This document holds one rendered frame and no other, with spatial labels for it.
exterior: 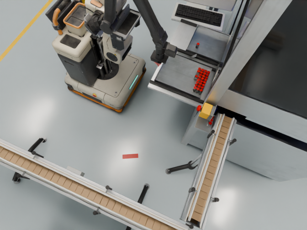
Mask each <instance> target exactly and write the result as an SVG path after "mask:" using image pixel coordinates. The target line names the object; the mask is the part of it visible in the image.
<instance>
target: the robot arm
mask: <svg viewBox="0 0 307 230"><path fill-rule="evenodd" d="M116 1H117V0H104V14H102V15H100V16H97V15H96V14H95V13H96V12H94V13H93V14H92V16H91V17H90V18H89V20H88V21H87V22H86V23H85V27H86V28H87V29H88V30H89V31H90V33H91V34H92V35H93V36H96V35H97V33H98V32H99V31H101V30H102V31H103V32H104V33H106V34H108V35H110V34H112V33H113V31H114V29H115V27H116V26H117V24H118V22H119V20H120V19H119V16H118V15H117V11H116ZM133 2H134V4H135V6H136V7H137V9H138V11H139V13H140V15H141V16H142V18H143V20H144V22H145V24H146V25H147V27H148V29H149V31H150V35H151V37H152V40H153V42H154V44H155V48H156V49H155V50H154V51H153V53H152V55H151V57H150V59H151V61H153V62H155V63H156V64H157V66H158V67H159V65H161V63H164V64H166V61H167V59H168V58H169V56H170V57H172V58H175V56H176V53H177V50H178V48H177V46H174V45H172V44H170V42H167V41H166V40H167V38H168V35H167V33H166V31H164V29H163V27H162V26H161V25H160V23H159V22H158V19H157V17H156V15H155V13H154V11H153V9H152V7H151V5H150V3H149V1H148V0H133Z"/></svg>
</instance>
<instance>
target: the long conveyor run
mask: <svg viewBox="0 0 307 230"><path fill-rule="evenodd" d="M0 164H1V165H3V166H5V167H7V168H9V169H11V170H13V171H15V172H17V173H19V174H17V176H16V177H17V178H25V179H32V180H34V181H36V182H38V183H40V184H42V185H44V186H46V187H48V188H50V189H52V190H54V191H57V192H59V193H61V194H63V195H65V196H67V197H69V198H71V199H73V200H75V201H77V202H79V203H81V204H83V205H86V206H88V207H90V208H92V209H94V210H95V211H93V215H97V214H101V213H102V214H104V215H106V216H108V217H110V218H112V219H115V220H117V221H119V222H121V223H123V224H125V225H127V226H129V227H131V228H133V229H135V230H195V229H194V226H193V225H192V224H191V225H190V224H187V223H186V224H183V223H181V222H179V221H176V220H174V219H172V218H170V217H168V216H166V215H164V214H162V213H159V212H157V211H155V210H153V209H151V208H149V207H147V206H144V205H142V204H140V203H138V202H136V201H134V200H132V199H129V198H127V197H125V196H123V195H121V194H119V193H116V192H114V191H112V188H110V187H109V186H108V185H106V187H104V186H101V185H99V184H97V183H95V182H93V181H91V180H89V179H86V178H84V177H82V176H80V175H78V174H76V173H74V172H72V171H70V170H68V169H65V168H63V167H61V166H59V165H57V164H55V163H52V162H50V161H48V160H46V159H44V157H43V156H41V155H39V154H38V153H36V152H35V151H32V152H29V151H27V150H25V149H22V148H20V147H18V146H16V145H14V144H12V143H9V142H7V141H5V140H3V139H1V138H0Z"/></svg>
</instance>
